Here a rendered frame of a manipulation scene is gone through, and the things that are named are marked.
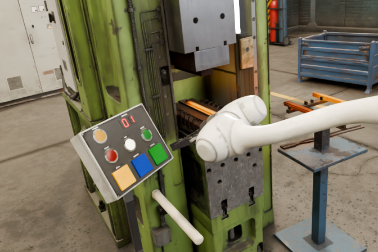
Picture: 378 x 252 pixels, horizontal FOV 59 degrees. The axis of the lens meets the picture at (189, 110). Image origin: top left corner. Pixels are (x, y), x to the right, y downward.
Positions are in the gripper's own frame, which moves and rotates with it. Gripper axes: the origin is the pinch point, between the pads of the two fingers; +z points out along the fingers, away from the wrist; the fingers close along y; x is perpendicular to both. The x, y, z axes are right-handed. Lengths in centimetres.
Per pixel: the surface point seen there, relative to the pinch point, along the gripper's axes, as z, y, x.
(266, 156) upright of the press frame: 28, 92, -44
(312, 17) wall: 218, 950, 51
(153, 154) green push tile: 12.5, -2.6, 0.9
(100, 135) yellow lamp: 12.8, -19.8, 18.0
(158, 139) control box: 13.2, 4.3, 5.0
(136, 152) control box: 13.2, -8.9, 5.4
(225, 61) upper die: -6, 51, 21
